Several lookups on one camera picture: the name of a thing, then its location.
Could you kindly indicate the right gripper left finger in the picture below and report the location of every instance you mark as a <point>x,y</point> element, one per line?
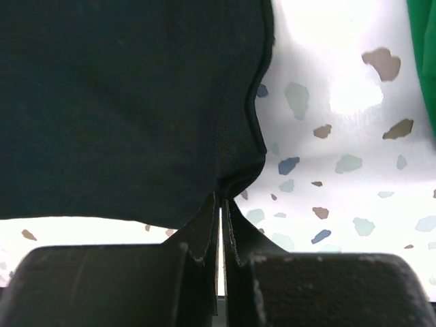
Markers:
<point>169,284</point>

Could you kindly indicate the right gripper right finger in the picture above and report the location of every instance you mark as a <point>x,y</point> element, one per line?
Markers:
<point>268,286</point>

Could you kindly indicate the black t shirt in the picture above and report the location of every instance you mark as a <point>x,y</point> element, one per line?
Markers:
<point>132,110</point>

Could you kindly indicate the folded green t shirt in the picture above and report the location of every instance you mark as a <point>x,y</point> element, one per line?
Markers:
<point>422,26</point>

